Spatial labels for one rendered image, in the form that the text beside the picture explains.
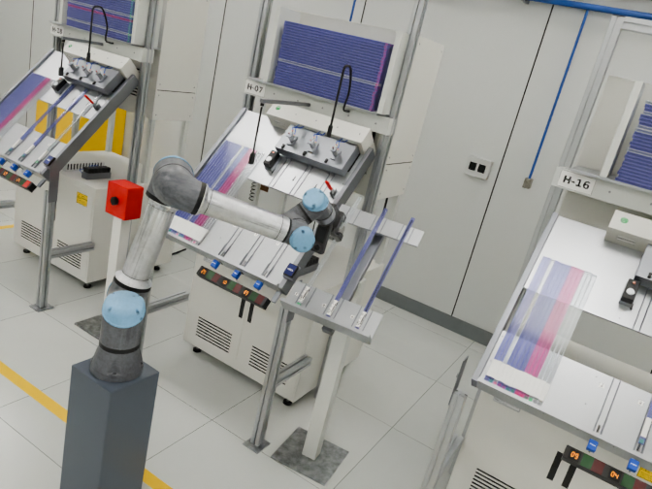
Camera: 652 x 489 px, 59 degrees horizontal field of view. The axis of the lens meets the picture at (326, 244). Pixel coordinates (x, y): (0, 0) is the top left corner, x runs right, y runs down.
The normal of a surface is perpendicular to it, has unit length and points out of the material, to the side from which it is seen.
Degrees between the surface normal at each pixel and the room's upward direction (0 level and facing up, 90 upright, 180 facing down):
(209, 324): 90
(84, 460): 90
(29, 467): 0
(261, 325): 90
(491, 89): 90
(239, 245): 48
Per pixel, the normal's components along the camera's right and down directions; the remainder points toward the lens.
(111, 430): 0.82, 0.35
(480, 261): -0.51, 0.16
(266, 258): -0.23, -0.50
